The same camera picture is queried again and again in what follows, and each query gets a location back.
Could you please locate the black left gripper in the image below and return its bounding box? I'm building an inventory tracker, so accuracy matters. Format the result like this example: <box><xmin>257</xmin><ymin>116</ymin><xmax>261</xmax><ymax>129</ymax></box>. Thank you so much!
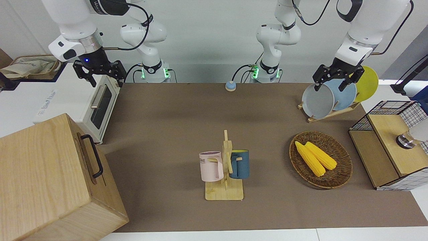
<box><xmin>313</xmin><ymin>57</ymin><xmax>365</xmax><ymax>92</ymax></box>

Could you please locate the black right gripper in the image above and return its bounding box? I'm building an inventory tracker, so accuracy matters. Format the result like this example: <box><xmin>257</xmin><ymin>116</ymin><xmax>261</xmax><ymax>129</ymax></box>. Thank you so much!
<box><xmin>73</xmin><ymin>47</ymin><xmax>127</xmax><ymax>88</ymax></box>

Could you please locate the light blue plate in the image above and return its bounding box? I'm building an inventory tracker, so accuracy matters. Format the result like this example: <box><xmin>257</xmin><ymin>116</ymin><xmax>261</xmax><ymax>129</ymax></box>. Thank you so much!
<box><xmin>324</xmin><ymin>79</ymin><xmax>357</xmax><ymax>111</ymax></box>

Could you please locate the yellow plate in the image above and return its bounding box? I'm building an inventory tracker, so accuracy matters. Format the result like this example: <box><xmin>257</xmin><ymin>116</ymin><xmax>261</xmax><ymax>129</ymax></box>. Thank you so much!
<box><xmin>349</xmin><ymin>66</ymin><xmax>379</xmax><ymax>103</ymax></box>

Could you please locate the white toaster oven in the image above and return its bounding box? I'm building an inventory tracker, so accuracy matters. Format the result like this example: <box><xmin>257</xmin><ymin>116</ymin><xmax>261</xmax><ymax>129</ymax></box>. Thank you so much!
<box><xmin>33</xmin><ymin>63</ymin><xmax>121</xmax><ymax>145</ymax></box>

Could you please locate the grey plate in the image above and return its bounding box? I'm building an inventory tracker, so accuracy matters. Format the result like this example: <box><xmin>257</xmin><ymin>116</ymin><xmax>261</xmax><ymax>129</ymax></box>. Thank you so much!
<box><xmin>302</xmin><ymin>83</ymin><xmax>335</xmax><ymax>119</ymax></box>

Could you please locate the wooden plate rack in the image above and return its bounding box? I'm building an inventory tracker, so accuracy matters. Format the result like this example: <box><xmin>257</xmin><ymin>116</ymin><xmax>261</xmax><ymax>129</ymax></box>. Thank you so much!
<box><xmin>298</xmin><ymin>100</ymin><xmax>361</xmax><ymax>123</ymax></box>

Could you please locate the black stand with pole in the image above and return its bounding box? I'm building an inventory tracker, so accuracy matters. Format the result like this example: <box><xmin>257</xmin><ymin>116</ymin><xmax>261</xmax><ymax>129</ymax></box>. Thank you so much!
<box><xmin>390</xmin><ymin>55</ymin><xmax>428</xmax><ymax>96</ymax></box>

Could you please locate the beige cloth bag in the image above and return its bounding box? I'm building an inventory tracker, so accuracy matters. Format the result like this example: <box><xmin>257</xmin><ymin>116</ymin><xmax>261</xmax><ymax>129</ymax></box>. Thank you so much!
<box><xmin>0</xmin><ymin>56</ymin><xmax>61</xmax><ymax>79</ymax></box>

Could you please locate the brown table mat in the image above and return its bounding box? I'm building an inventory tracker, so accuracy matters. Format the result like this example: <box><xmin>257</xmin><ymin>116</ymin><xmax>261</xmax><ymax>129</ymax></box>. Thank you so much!
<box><xmin>97</xmin><ymin>83</ymin><xmax>428</xmax><ymax>233</ymax></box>

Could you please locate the yellow corn cob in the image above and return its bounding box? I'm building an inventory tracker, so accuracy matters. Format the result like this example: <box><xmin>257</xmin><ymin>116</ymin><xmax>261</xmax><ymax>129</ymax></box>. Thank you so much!
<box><xmin>295</xmin><ymin>141</ymin><xmax>326</xmax><ymax>177</ymax></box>
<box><xmin>305</xmin><ymin>142</ymin><xmax>337</xmax><ymax>170</ymax></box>

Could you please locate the blue plastic box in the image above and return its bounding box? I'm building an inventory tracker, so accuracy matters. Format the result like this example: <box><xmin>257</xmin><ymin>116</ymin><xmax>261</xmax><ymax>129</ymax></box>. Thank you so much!
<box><xmin>411</xmin><ymin>86</ymin><xmax>428</xmax><ymax>114</ymax></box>

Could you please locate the glass cup with dark base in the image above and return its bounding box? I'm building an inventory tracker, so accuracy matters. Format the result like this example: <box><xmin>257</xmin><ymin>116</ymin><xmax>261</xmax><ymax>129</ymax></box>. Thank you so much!
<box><xmin>396</xmin><ymin>118</ymin><xmax>428</xmax><ymax>150</ymax></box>

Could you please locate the brown wicker basket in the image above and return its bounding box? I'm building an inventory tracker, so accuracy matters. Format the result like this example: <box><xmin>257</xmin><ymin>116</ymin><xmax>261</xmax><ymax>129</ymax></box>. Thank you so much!
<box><xmin>289</xmin><ymin>131</ymin><xmax>353</xmax><ymax>189</ymax></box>

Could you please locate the light wooden cabinet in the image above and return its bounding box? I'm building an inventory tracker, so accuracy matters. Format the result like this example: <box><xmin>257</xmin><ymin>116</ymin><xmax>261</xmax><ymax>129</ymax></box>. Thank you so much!
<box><xmin>0</xmin><ymin>113</ymin><xmax>129</xmax><ymax>241</ymax></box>

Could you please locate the dark blue mug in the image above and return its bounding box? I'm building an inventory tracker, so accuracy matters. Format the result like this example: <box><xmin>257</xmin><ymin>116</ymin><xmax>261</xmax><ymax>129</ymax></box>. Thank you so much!
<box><xmin>229</xmin><ymin>149</ymin><xmax>250</xmax><ymax>179</ymax></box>

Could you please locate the pink mug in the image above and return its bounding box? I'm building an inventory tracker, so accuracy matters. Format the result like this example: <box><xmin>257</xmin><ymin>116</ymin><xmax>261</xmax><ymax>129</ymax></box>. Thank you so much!
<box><xmin>199</xmin><ymin>151</ymin><xmax>224</xmax><ymax>182</ymax></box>

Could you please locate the wooden mug tree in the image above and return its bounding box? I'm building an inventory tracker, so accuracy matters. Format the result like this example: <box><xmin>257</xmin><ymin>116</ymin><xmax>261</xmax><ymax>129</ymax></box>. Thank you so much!
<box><xmin>205</xmin><ymin>130</ymin><xmax>244</xmax><ymax>201</ymax></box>

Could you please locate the black base cable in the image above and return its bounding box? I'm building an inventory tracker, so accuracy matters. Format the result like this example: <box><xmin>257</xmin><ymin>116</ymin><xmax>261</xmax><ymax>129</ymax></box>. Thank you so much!
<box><xmin>125</xmin><ymin>63</ymin><xmax>144</xmax><ymax>83</ymax></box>
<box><xmin>232</xmin><ymin>52</ymin><xmax>264</xmax><ymax>83</ymax></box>

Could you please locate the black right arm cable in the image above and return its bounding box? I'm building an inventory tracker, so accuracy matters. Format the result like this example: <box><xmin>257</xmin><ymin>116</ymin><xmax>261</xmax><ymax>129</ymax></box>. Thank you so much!
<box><xmin>102</xmin><ymin>3</ymin><xmax>150</xmax><ymax>51</ymax></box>

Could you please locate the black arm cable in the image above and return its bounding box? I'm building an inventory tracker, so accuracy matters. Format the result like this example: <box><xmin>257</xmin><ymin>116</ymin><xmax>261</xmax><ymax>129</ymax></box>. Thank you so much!
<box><xmin>292</xmin><ymin>0</ymin><xmax>415</xmax><ymax>56</ymax></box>
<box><xmin>102</xmin><ymin>3</ymin><xmax>150</xmax><ymax>51</ymax></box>

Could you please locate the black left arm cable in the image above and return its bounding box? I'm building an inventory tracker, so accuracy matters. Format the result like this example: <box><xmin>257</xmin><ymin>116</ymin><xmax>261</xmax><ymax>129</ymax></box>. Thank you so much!
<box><xmin>292</xmin><ymin>0</ymin><xmax>415</xmax><ymax>56</ymax></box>

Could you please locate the black wire wooden shelf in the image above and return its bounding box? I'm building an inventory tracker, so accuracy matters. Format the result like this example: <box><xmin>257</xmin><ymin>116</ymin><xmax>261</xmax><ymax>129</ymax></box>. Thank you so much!
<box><xmin>348</xmin><ymin>100</ymin><xmax>428</xmax><ymax>191</ymax></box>

